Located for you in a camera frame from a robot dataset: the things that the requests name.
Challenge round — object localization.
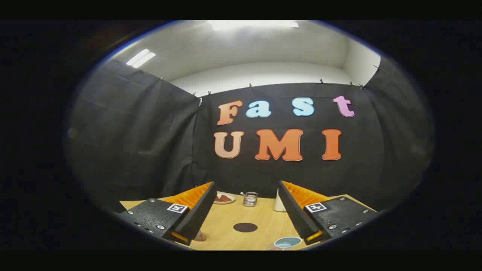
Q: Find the wooden table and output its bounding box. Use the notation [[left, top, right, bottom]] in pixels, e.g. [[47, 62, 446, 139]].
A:
[[120, 194, 377, 251]]

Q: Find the dark brown round coaster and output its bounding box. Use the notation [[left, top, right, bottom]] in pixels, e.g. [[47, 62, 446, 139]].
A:
[[233, 222, 258, 233]]

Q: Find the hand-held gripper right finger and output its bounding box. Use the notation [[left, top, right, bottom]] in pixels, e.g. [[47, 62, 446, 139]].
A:
[[278, 180, 378, 246]]

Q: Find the small plate with brown food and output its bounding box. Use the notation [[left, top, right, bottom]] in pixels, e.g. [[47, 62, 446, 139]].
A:
[[213, 192, 236, 204]]

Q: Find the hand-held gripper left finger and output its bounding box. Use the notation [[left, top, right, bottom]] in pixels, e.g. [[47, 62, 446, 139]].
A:
[[119, 181, 218, 246]]

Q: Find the white toaster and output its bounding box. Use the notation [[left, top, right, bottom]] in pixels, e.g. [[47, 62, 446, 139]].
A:
[[273, 188, 287, 212]]

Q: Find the white cup with blue inside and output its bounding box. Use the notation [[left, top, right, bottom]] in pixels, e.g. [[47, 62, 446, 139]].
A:
[[273, 236, 303, 251]]

